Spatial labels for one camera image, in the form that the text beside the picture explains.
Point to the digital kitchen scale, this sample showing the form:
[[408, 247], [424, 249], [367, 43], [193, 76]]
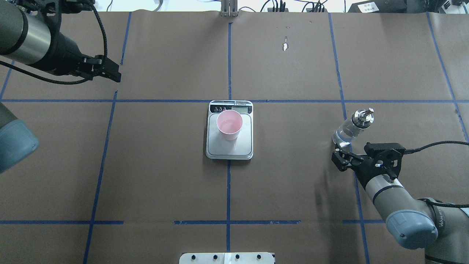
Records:
[[242, 148]]

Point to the pink plastic cup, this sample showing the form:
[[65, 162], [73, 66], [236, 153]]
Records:
[[229, 124]]

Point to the clear glass sauce bottle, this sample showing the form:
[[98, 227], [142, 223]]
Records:
[[349, 130]]

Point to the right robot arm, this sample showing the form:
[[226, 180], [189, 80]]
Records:
[[441, 229]]

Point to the black box with label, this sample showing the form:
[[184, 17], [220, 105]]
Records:
[[378, 6]]

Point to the aluminium frame post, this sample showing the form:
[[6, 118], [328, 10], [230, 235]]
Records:
[[229, 8]]

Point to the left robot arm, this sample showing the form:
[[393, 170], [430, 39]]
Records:
[[30, 34]]

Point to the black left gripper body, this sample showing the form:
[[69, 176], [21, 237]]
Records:
[[64, 52]]

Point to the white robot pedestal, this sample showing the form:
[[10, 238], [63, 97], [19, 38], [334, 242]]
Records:
[[228, 258]]

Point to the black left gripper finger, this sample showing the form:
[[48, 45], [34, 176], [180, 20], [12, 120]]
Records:
[[107, 68]]

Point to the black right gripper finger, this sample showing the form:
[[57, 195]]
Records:
[[344, 160]]

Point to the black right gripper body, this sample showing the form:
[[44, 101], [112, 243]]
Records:
[[360, 173]]

